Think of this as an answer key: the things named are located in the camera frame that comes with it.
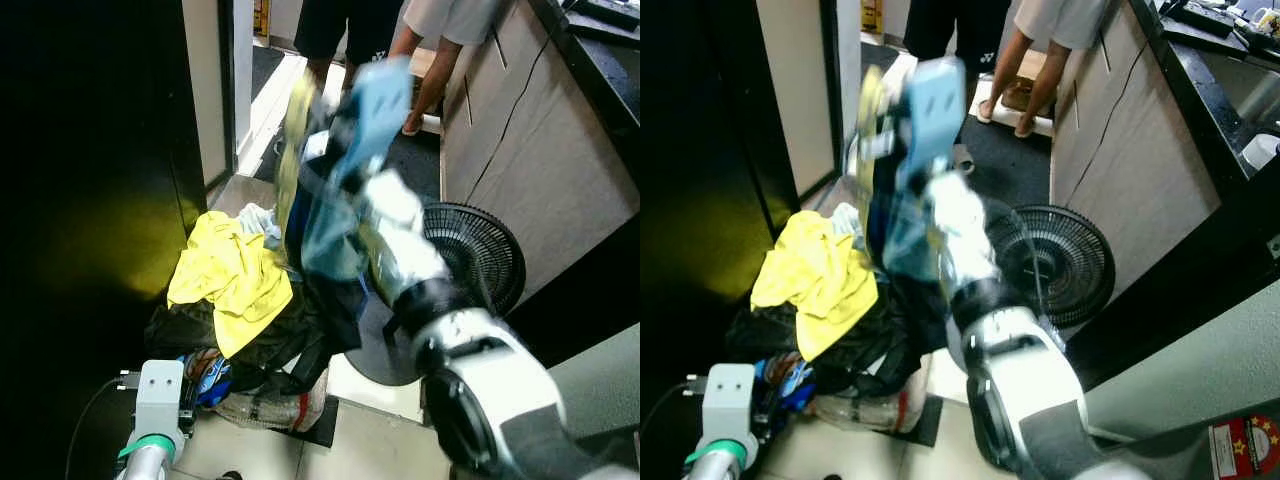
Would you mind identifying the red washer sticker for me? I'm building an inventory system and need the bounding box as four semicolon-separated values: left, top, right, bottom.
1208;415;1280;480

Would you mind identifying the thin black hanging cable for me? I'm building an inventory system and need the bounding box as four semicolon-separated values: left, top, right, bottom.
465;35;553;206
1075;40;1151;206

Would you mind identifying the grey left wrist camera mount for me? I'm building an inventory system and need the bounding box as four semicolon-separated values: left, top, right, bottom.
703;363;758;451
135;360;186;451

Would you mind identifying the white cup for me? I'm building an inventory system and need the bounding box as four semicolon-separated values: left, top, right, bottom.
1240;133;1280;171

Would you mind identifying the person in white shorts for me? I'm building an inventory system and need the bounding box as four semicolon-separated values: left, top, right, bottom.
400;0;511;136
975;0;1111;139

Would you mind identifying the black floor fan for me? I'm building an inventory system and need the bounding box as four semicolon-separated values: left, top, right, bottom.
345;203;526;386
985;205;1116;331

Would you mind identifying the person in black shorts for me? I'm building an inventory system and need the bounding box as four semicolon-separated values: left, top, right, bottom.
293;0;406;91
903;0;1001;121

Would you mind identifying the white door frame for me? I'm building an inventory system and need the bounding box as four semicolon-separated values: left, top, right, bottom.
757;0;846;196
182;0;253;191

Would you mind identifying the translucent laundry basket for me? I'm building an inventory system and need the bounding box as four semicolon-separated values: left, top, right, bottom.
215;370;331;433
810;360;933;436

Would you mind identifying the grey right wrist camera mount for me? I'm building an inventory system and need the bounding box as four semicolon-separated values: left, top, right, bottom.
900;58;966;191
340;58;416;191

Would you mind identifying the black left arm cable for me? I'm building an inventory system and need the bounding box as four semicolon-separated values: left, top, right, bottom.
65;372;141;480
640;378;706;436

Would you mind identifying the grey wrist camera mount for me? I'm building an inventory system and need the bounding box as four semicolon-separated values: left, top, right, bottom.
135;360;186;451
340;58;416;191
703;363;758;451
900;58;966;191

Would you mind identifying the brown kitchen cabinet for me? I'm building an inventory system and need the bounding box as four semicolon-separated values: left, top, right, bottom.
440;0;641;301
1050;0;1280;301

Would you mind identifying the dark blue garment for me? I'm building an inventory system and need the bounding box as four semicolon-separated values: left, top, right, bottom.
275;70;371;351
855;65;951;351

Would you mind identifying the yellow garment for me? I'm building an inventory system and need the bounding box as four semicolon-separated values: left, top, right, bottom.
750;210;879;363
167;210;294;359

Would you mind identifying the blue patterned cloth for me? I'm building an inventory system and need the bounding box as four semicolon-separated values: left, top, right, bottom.
185;355;231;406
760;360;816;411

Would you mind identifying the pale blue cloth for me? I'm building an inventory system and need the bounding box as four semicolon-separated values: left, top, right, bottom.
825;203;863;241
240;203;281;241

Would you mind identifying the black clothes pile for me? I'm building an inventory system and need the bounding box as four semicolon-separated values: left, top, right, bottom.
145;270;361;396
725;270;951;396

